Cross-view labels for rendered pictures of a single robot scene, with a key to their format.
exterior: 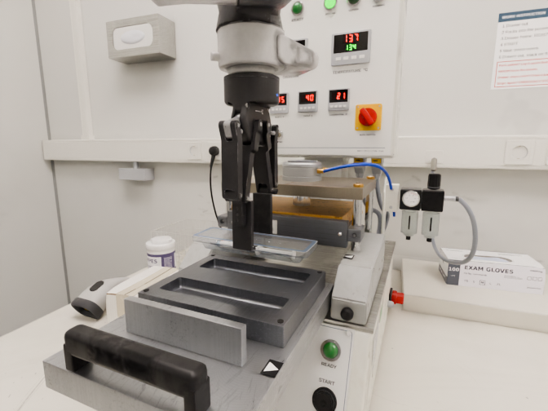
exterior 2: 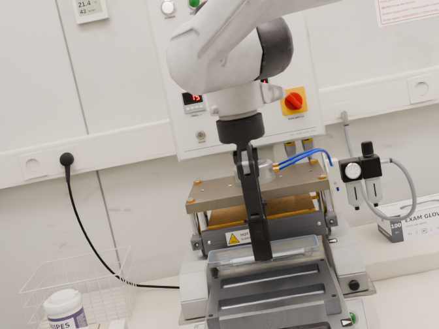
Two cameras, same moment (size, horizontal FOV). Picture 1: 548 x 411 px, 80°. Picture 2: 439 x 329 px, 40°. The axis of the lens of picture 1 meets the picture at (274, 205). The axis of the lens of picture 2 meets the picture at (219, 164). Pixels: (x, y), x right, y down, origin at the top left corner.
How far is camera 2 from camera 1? 0.62 m
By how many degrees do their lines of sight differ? 18
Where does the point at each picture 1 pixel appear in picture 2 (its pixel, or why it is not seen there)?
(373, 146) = (304, 127)
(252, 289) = (289, 286)
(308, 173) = (266, 173)
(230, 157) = (251, 188)
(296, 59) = (272, 96)
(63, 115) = not seen: outside the picture
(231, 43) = (230, 100)
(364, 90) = (283, 76)
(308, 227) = (289, 225)
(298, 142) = not seen: hidden behind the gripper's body
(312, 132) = not seen: hidden behind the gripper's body
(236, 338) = (321, 310)
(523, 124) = (416, 57)
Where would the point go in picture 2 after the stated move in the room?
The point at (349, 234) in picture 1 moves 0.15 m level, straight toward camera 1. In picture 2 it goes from (327, 221) to (355, 245)
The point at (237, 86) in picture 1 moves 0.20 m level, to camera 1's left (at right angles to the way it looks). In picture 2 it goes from (240, 130) to (113, 162)
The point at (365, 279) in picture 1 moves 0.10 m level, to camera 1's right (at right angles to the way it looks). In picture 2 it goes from (357, 254) to (405, 237)
